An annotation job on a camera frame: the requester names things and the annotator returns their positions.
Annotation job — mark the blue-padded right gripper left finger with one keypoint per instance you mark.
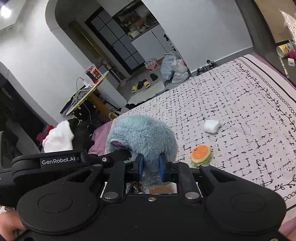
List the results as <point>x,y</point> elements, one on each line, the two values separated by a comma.
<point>122,173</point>

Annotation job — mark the white plastic bags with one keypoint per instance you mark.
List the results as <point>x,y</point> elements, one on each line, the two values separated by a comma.
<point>174,68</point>

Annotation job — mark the round yellow-edged side table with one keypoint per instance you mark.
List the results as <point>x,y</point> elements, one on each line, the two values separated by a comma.
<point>86,93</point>

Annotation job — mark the red snack container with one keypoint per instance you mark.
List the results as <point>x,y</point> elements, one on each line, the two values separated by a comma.
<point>93,73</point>

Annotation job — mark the black slipper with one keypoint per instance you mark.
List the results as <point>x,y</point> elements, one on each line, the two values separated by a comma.
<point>153,77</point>

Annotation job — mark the white floor mat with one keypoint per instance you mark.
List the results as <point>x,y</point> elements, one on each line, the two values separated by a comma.
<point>145,94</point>

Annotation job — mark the white charger plug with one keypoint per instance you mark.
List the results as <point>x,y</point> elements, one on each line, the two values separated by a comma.
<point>291,62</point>

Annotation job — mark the white cabinet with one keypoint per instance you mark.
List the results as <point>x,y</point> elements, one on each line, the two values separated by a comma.
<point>154,43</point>

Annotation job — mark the white yellow jar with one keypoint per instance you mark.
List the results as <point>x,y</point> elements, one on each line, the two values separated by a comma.
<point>285,50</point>

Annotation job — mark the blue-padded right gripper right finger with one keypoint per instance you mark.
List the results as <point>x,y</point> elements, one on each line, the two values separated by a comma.
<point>180,174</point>

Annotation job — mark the person's left hand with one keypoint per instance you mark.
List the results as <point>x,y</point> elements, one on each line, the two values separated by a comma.
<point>11,225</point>

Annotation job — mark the grey patterned blanket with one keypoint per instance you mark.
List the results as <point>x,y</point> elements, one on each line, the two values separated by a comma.
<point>256,108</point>

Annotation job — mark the yellow slipper pair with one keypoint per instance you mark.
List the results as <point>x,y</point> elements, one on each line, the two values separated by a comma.
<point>140,85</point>

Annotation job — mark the white and black clothes pile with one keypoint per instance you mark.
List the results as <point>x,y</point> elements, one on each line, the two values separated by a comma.
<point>68,135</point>

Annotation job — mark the white crumpled tissue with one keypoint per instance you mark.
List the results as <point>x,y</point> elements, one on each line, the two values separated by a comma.
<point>212,126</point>

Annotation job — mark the red drink pack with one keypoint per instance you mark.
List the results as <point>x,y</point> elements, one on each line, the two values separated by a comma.
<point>151,64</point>

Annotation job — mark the brown cardboard board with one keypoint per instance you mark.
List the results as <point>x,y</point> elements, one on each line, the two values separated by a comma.
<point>271,11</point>

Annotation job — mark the hamburger plush toy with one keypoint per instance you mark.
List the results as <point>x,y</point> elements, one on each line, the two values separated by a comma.
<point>201,155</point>

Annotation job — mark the blue-grey fluffy plush toy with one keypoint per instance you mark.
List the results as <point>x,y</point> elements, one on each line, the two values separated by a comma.
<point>142,134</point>

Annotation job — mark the cardboard box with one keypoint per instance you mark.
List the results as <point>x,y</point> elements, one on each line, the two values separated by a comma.
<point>167,188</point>

